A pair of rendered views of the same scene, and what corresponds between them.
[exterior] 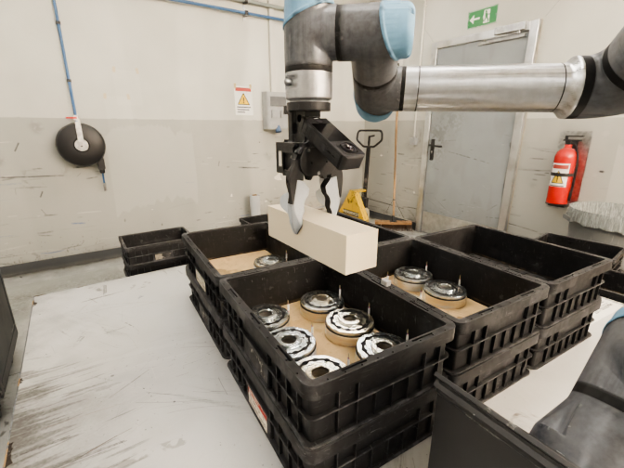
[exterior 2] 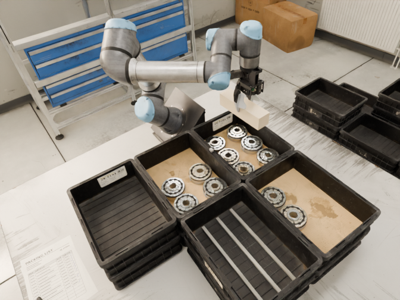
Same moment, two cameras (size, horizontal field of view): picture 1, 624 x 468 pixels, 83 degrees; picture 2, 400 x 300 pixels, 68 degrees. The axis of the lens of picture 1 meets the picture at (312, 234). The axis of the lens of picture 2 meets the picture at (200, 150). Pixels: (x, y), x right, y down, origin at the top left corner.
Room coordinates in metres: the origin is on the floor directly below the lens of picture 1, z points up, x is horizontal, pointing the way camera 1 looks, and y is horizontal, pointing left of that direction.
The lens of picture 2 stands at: (1.61, -0.20, 1.85)
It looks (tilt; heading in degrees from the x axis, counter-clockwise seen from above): 44 degrees down; 180
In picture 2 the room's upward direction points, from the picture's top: 5 degrees counter-clockwise
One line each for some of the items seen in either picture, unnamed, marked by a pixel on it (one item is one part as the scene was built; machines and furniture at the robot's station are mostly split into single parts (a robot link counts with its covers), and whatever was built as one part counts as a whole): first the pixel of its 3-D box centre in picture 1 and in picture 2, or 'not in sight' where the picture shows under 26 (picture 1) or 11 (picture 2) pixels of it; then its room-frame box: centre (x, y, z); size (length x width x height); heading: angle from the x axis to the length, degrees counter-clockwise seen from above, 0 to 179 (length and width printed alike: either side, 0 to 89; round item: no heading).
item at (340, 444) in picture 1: (321, 371); not in sight; (0.62, -0.02, 0.76); 0.40 x 0.30 x 0.12; 31
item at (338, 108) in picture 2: not in sight; (323, 119); (-0.11, 0.74, 0.37); 0.40 x 0.30 x 0.45; 34
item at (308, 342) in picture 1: (289, 342); (252, 142); (0.58, 0.04, 0.86); 0.10 x 0.10 x 0.01
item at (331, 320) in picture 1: (349, 320); (228, 156); (0.65, -0.08, 0.86); 0.10 x 0.10 x 0.01
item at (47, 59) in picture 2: not in sight; (80, 65); (-0.87, -1.21, 0.60); 0.72 x 0.03 x 0.56; 124
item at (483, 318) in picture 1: (429, 273); (184, 170); (0.77, -0.28, 0.92); 0.40 x 0.30 x 0.02; 31
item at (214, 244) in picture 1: (249, 263); (305, 205); (0.96, 0.18, 0.87); 0.40 x 0.30 x 0.11; 31
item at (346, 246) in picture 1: (316, 232); (243, 108); (0.59, -0.01, 1.08); 0.24 x 0.06 x 0.06; 34
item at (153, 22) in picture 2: not in sight; (156, 37); (-1.31, -0.55, 0.60); 0.72 x 0.03 x 0.56; 124
